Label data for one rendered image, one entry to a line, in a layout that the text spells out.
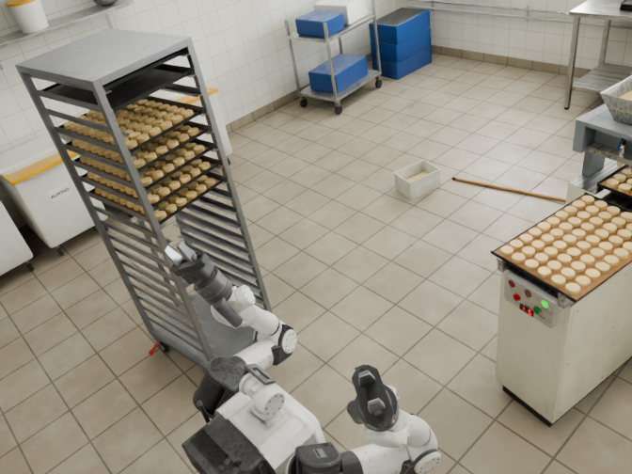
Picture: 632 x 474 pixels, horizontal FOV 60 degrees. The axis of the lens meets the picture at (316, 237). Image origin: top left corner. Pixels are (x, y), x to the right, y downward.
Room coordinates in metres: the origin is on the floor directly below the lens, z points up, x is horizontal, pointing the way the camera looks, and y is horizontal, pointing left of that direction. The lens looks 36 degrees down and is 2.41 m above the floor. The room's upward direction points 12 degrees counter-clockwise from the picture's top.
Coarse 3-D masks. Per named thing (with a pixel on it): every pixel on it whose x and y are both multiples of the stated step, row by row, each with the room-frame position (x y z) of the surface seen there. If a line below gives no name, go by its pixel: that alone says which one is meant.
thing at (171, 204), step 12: (204, 180) 2.37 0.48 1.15; (216, 180) 2.38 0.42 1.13; (96, 192) 2.49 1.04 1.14; (180, 192) 2.29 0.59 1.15; (192, 192) 2.27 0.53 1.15; (120, 204) 2.33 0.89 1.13; (132, 204) 2.28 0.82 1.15; (168, 204) 2.22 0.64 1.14; (180, 204) 2.20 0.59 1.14; (156, 216) 2.12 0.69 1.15
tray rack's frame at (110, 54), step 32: (128, 32) 2.65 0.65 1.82; (32, 64) 2.44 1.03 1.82; (64, 64) 2.33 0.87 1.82; (96, 64) 2.24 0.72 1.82; (128, 64) 2.15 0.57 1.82; (32, 96) 2.47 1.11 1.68; (64, 160) 2.47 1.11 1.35; (96, 224) 2.47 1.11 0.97; (128, 288) 2.47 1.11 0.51; (160, 320) 2.56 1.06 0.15; (192, 352) 2.23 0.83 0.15; (224, 352) 2.18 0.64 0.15
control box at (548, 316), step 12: (516, 276) 1.60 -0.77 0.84; (504, 288) 1.63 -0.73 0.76; (516, 288) 1.57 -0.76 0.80; (528, 288) 1.53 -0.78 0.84; (528, 300) 1.52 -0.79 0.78; (540, 300) 1.47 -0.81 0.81; (552, 300) 1.44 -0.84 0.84; (528, 312) 1.51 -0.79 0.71; (540, 312) 1.46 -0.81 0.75; (552, 312) 1.42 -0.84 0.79; (552, 324) 1.42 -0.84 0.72
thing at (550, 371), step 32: (544, 288) 1.51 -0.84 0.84; (608, 288) 1.49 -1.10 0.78; (512, 320) 1.62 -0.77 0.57; (576, 320) 1.40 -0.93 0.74; (608, 320) 1.52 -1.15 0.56; (512, 352) 1.60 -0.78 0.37; (544, 352) 1.46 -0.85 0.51; (576, 352) 1.42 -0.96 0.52; (608, 352) 1.54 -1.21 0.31; (512, 384) 1.59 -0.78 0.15; (544, 384) 1.44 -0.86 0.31; (576, 384) 1.44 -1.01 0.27; (544, 416) 1.43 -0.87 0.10
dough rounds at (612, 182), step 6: (624, 168) 2.10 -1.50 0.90; (618, 174) 2.04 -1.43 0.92; (624, 174) 2.03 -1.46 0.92; (630, 174) 2.02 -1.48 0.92; (612, 180) 2.00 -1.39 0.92; (618, 180) 2.00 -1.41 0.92; (624, 180) 2.00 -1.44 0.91; (630, 180) 1.98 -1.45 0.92; (612, 186) 1.97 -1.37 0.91; (618, 186) 1.97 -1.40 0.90; (624, 186) 1.94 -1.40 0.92; (630, 186) 1.93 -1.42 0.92; (624, 192) 1.92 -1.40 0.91; (630, 192) 1.91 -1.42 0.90
